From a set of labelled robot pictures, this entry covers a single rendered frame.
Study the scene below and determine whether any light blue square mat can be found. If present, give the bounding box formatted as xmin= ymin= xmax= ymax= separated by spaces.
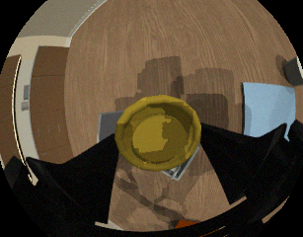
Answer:
xmin=242 ymin=82 xmax=296 ymax=141

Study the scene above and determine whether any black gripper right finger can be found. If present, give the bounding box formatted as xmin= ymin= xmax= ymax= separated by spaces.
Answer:
xmin=199 ymin=122 xmax=286 ymax=205

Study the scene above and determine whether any yellow round plate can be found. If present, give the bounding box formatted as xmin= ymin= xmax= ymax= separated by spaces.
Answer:
xmin=115 ymin=95 xmax=202 ymax=171

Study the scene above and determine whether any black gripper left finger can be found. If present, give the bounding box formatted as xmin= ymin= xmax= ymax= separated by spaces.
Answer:
xmin=25 ymin=134 xmax=119 ymax=224

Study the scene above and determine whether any grey cylinder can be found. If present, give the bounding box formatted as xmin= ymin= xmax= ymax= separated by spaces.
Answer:
xmin=285 ymin=55 xmax=303 ymax=87

